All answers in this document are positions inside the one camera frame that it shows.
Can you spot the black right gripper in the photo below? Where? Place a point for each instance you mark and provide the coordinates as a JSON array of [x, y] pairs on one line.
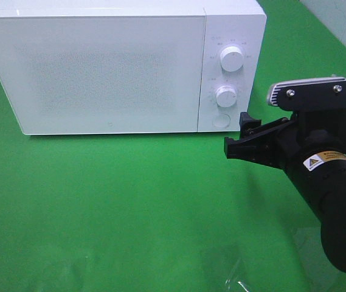
[[307, 144]]

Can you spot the round white door release button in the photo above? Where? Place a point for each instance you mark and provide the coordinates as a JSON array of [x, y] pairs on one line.
[[221, 121]]

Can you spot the lower white microwave knob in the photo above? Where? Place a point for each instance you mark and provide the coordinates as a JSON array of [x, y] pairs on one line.
[[226, 96]]

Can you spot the white microwave door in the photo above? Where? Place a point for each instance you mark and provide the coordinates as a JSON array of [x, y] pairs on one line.
[[95, 75]]

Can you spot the white microwave oven body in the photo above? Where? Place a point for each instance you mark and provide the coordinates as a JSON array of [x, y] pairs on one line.
[[227, 23]]

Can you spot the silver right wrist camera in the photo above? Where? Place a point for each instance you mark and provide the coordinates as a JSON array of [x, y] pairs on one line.
[[275, 88]]

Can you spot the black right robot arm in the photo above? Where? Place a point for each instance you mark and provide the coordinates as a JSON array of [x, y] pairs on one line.
[[326, 197]]

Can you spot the green table mat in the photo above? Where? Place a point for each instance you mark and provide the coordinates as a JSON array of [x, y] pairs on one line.
[[149, 212]]

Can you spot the white microwave knob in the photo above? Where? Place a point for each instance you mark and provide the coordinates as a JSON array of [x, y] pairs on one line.
[[226, 96], [231, 58]]

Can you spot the upper white microwave knob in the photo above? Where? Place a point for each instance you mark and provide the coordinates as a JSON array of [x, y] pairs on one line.
[[231, 58]]

